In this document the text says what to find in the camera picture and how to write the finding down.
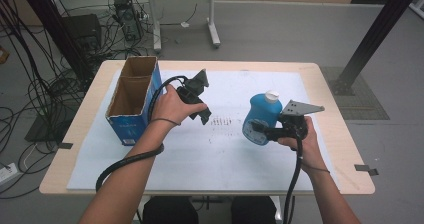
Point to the white-legged desk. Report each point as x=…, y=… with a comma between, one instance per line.
x=213, y=24

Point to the person's left leg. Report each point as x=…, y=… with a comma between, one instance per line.
x=170, y=212

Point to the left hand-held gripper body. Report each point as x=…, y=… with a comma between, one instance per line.
x=193, y=89

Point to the white power strip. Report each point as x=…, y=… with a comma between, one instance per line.
x=7, y=174

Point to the black computer tower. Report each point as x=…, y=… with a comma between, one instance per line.
x=128, y=17

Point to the grey floor mat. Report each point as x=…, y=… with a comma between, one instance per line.
x=363, y=100

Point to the blue bottle with white cap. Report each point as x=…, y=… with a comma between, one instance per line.
x=263, y=110

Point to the white foam board mat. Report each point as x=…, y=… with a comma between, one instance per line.
x=206, y=164

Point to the person's leg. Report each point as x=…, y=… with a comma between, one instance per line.
x=170, y=212
x=253, y=212

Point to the small black tape strip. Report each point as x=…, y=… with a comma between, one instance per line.
x=65, y=145
x=365, y=169

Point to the black stand post with base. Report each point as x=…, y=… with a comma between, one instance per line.
x=56, y=30

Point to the person's right hand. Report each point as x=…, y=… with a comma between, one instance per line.
x=310, y=150

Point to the thin black wrist band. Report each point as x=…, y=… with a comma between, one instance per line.
x=316, y=170
x=166, y=119

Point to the black equipment box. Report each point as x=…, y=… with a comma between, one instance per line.
x=83, y=30

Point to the blue cardboard box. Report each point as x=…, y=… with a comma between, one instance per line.
x=128, y=127

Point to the black slanted metal post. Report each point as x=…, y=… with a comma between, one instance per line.
x=376, y=34

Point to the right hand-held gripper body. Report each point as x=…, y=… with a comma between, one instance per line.
x=295, y=125

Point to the person's right leg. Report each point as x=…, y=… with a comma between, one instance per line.
x=253, y=212

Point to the person's left hand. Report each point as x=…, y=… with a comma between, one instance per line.
x=170, y=105

